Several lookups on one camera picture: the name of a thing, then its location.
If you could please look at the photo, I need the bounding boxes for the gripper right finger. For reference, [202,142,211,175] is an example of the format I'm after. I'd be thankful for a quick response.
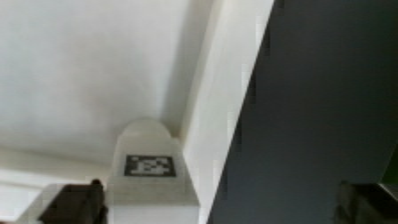
[335,182,398,224]

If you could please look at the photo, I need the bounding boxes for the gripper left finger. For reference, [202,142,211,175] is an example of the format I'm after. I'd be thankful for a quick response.
[15,179,109,224]

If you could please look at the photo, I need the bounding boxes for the white table leg with tag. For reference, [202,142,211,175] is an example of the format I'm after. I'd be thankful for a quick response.
[106,119,198,224]

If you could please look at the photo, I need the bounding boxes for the white square table top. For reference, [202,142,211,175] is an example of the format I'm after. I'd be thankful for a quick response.
[0,0,275,224]

